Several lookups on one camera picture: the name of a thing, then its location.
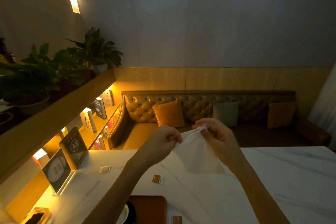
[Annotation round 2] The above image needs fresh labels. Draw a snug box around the person's left hand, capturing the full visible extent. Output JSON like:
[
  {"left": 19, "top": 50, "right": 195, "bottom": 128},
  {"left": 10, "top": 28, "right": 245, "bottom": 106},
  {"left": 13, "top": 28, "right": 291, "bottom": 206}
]
[{"left": 136, "top": 126, "right": 183, "bottom": 166}]

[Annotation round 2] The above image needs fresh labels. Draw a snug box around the person's right hand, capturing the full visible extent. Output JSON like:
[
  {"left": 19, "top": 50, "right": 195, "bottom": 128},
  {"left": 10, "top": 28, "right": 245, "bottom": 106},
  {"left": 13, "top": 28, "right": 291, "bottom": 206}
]
[{"left": 192, "top": 118, "right": 246, "bottom": 173}]

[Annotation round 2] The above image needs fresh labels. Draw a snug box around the white paper napkin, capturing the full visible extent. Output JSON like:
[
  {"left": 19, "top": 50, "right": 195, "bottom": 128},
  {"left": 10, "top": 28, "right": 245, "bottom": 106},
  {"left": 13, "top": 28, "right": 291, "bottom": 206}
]
[{"left": 172, "top": 126, "right": 226, "bottom": 174}]

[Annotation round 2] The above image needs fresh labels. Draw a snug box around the person's left forearm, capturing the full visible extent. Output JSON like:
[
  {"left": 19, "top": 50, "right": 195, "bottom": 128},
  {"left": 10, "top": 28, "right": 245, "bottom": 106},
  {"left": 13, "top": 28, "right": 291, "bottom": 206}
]
[{"left": 83, "top": 153, "right": 156, "bottom": 224}]

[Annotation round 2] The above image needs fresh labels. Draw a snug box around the person's right forearm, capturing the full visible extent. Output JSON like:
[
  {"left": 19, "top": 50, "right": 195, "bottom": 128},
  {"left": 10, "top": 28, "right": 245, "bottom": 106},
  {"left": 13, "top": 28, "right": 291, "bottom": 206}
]
[{"left": 228, "top": 157, "right": 291, "bottom": 224}]

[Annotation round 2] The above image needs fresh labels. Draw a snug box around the orange cushion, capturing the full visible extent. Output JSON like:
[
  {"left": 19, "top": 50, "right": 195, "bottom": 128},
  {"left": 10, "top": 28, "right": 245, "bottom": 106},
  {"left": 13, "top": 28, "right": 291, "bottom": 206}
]
[{"left": 152, "top": 100, "right": 186, "bottom": 128}]

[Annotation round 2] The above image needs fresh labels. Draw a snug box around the teal cushion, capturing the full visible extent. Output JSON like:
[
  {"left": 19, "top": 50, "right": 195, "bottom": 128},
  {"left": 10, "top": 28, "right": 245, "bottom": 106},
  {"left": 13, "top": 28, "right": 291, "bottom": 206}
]
[{"left": 212, "top": 101, "right": 240, "bottom": 128}]

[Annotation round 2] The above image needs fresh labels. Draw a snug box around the tufted brown leather sofa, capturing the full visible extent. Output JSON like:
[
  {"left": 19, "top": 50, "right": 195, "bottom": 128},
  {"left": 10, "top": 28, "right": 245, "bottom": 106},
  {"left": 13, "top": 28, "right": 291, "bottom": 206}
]
[{"left": 108, "top": 90, "right": 332, "bottom": 150}]

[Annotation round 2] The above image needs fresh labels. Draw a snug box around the brown leather tray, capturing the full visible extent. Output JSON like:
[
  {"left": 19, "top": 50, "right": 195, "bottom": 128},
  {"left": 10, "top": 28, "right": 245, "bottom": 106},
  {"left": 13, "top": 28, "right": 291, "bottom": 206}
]
[{"left": 127, "top": 195, "right": 167, "bottom": 224}]

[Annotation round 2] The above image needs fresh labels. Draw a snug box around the purple book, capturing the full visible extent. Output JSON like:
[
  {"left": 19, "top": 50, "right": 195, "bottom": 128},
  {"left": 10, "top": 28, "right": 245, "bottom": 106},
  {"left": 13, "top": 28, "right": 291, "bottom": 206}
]
[{"left": 93, "top": 135, "right": 106, "bottom": 151}]

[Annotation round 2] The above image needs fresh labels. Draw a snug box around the brown cushion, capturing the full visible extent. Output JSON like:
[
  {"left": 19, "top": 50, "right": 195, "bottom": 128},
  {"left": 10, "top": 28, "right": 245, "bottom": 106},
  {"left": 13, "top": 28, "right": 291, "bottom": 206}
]
[{"left": 267, "top": 102, "right": 297, "bottom": 130}]

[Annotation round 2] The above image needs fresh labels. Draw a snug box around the white book with red print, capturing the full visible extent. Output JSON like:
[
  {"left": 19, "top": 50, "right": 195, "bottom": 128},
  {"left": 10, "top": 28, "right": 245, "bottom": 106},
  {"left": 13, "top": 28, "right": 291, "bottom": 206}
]
[{"left": 100, "top": 89, "right": 115, "bottom": 107}]

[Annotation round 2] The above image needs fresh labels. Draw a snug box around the blue book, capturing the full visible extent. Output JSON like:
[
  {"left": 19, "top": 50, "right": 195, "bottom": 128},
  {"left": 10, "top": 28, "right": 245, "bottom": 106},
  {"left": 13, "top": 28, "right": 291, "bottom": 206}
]
[{"left": 93, "top": 97, "right": 108, "bottom": 120}]

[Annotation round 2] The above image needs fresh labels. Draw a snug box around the black saucer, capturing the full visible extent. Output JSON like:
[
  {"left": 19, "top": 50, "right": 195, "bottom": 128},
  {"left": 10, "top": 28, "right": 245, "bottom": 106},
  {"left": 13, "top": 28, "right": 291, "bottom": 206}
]
[{"left": 126, "top": 201, "right": 137, "bottom": 224}]

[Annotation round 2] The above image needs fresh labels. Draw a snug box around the tall white book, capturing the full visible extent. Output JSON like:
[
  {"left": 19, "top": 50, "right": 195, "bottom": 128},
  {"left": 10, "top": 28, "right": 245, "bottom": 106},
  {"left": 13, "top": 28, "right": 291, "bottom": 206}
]
[{"left": 79, "top": 107, "right": 97, "bottom": 133}]

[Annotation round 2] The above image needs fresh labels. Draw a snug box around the white tablecloth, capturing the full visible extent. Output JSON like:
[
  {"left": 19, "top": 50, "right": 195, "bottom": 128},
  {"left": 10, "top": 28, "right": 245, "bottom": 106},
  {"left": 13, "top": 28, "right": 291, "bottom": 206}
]
[{"left": 131, "top": 146, "right": 336, "bottom": 224}]

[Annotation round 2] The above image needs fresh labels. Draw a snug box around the white cup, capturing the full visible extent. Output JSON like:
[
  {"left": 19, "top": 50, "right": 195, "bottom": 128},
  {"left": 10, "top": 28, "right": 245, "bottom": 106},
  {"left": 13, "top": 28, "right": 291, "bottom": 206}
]
[{"left": 115, "top": 204, "right": 130, "bottom": 224}]

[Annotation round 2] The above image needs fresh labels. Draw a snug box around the dark acrylic sign stand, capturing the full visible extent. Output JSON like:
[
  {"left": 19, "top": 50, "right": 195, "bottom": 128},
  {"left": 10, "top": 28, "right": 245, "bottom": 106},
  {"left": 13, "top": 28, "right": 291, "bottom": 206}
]
[{"left": 59, "top": 127, "right": 89, "bottom": 171}]

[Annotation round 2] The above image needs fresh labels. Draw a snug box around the green plant in white pot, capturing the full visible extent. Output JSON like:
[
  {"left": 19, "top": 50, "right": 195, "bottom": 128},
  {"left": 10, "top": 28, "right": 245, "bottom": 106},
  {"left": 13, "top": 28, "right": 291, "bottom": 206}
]
[{"left": 66, "top": 27, "right": 124, "bottom": 76}]

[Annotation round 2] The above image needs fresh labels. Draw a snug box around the acrylic sign stand round picture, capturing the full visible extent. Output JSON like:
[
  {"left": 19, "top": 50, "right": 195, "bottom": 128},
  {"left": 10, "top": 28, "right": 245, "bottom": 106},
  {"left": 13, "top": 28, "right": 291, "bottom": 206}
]
[{"left": 41, "top": 148, "right": 77, "bottom": 196}]

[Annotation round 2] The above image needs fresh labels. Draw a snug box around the wooden shelf unit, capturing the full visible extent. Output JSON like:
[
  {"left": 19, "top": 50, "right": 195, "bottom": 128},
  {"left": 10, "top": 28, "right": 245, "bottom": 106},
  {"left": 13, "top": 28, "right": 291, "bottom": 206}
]
[{"left": 0, "top": 69, "right": 121, "bottom": 224}]

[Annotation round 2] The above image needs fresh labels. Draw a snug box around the green plant in dark pot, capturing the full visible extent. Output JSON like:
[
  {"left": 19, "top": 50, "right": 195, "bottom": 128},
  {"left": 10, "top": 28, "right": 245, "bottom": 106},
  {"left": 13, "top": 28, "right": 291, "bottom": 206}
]
[{"left": 52, "top": 48, "right": 94, "bottom": 93}]

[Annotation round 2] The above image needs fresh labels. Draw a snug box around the pale book with red spine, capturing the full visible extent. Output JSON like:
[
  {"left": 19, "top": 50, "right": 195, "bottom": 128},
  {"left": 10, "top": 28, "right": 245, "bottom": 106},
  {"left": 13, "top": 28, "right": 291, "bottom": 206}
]
[{"left": 31, "top": 148, "right": 50, "bottom": 168}]

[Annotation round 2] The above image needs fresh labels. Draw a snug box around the wooden tissue box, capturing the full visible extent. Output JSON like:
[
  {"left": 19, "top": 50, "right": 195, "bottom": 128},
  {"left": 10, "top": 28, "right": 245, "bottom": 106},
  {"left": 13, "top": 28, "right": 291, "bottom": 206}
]
[{"left": 20, "top": 207, "right": 52, "bottom": 224}]

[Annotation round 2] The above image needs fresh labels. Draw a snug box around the large green plant pale pot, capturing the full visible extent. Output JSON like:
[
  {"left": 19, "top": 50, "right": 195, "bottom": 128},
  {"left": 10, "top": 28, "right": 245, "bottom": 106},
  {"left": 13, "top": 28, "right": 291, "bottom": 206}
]
[{"left": 0, "top": 43, "right": 60, "bottom": 116}]

